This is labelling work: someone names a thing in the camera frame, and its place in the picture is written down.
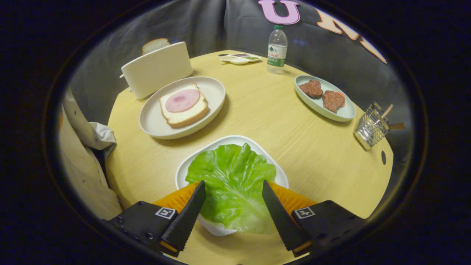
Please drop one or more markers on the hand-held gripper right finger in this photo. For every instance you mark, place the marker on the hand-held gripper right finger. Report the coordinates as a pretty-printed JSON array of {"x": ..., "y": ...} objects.
[{"x": 281, "y": 217}]

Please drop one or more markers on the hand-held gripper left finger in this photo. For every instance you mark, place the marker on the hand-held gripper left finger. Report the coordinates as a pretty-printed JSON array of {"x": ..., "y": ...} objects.
[{"x": 186, "y": 217}]

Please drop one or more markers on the green lettuce leaf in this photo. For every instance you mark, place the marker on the green lettuce leaf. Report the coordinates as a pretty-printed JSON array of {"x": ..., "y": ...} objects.
[{"x": 232, "y": 176}]

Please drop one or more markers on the plain white bread slice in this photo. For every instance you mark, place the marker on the plain white bread slice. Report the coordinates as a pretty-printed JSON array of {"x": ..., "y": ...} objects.
[{"x": 154, "y": 45}]

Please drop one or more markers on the white square plate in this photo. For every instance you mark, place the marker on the white square plate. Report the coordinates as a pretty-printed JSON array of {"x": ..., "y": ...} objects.
[{"x": 206, "y": 151}]

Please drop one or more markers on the bread slice under ham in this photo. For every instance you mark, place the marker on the bread slice under ham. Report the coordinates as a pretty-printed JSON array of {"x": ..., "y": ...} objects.
[{"x": 187, "y": 116}]

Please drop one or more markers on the person's beige clothing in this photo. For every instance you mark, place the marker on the person's beige clothing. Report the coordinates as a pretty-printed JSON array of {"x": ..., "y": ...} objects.
[{"x": 86, "y": 173}]

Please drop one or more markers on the pink ham slice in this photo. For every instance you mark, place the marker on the pink ham slice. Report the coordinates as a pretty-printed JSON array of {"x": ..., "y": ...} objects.
[{"x": 183, "y": 100}]

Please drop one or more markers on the pale green oval plate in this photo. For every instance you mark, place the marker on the pale green oval plate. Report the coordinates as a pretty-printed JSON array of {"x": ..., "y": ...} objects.
[{"x": 346, "y": 112}]

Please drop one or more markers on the metal mesh utensil holder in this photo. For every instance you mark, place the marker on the metal mesh utensil holder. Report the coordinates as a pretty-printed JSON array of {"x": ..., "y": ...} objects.
[{"x": 369, "y": 129}]

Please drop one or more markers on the brown fried meat piece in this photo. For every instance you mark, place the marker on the brown fried meat piece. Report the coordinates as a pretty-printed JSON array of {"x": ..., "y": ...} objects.
[
  {"x": 311, "y": 88},
  {"x": 333, "y": 101}
]

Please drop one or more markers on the round beige plate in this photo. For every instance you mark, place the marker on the round beige plate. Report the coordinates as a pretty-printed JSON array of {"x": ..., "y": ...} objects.
[{"x": 213, "y": 90}]

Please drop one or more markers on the white toaster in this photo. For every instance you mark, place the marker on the white toaster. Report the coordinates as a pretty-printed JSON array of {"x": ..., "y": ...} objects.
[{"x": 156, "y": 71}]

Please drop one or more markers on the white divided condiment dish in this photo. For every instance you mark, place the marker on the white divided condiment dish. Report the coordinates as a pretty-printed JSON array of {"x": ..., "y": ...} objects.
[{"x": 241, "y": 59}]

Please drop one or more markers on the clear plastic water bottle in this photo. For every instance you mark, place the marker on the clear plastic water bottle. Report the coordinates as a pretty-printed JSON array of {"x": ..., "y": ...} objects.
[{"x": 277, "y": 48}]

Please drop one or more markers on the black backdrop cloth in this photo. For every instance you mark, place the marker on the black backdrop cloth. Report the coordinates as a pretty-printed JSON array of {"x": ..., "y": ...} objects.
[{"x": 206, "y": 25}]

